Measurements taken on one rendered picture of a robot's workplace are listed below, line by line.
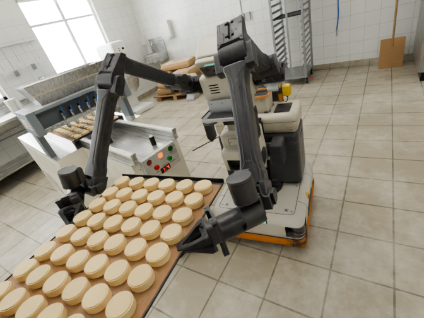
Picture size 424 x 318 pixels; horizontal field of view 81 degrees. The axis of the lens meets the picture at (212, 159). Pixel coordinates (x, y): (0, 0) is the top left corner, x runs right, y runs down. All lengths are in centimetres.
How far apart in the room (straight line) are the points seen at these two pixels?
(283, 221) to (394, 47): 372
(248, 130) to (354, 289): 124
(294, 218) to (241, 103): 106
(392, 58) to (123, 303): 470
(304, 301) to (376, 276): 42
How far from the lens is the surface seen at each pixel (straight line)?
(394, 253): 185
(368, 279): 172
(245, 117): 63
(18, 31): 550
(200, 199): 64
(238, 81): 66
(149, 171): 143
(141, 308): 52
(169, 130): 149
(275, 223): 161
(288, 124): 155
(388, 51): 482
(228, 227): 54
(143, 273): 54
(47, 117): 202
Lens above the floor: 143
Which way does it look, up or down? 30 degrees down
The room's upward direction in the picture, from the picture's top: 17 degrees counter-clockwise
